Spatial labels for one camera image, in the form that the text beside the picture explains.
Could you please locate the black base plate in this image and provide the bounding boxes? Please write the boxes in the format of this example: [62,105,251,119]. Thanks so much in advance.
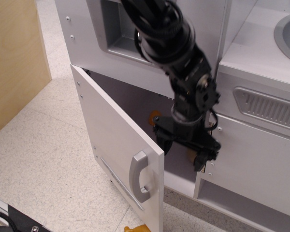
[8,205,51,232]

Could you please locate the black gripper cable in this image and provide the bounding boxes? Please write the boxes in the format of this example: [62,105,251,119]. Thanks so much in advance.
[205,108,219,132]

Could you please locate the plywood board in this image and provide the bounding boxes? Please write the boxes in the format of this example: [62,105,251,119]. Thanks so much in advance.
[0,0,51,130]

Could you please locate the silver sink basin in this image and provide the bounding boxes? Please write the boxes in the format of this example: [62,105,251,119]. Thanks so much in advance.
[274,15,290,59]

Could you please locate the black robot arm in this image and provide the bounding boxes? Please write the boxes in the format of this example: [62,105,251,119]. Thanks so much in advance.
[122,0,221,172]

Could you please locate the orange toy animal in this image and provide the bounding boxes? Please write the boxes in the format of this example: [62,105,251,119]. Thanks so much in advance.
[124,224,151,232]

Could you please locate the white toy kitchen cabinet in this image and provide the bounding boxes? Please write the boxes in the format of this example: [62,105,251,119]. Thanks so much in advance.
[164,0,290,232]

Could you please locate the silver fridge door handle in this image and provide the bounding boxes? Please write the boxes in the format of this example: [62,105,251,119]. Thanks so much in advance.
[129,150,151,203]

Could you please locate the silver ice dispenser recess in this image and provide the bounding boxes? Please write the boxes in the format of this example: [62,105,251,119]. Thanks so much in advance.
[87,0,159,70]

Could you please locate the orange toy inside fridge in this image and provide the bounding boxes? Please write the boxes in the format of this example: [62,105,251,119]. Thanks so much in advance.
[148,110,161,126]

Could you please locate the silver vent grille panel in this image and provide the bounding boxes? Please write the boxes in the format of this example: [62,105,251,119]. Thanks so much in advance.
[233,87,290,129]

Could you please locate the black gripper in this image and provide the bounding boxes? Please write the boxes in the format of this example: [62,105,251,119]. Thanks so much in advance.
[153,116,221,172]

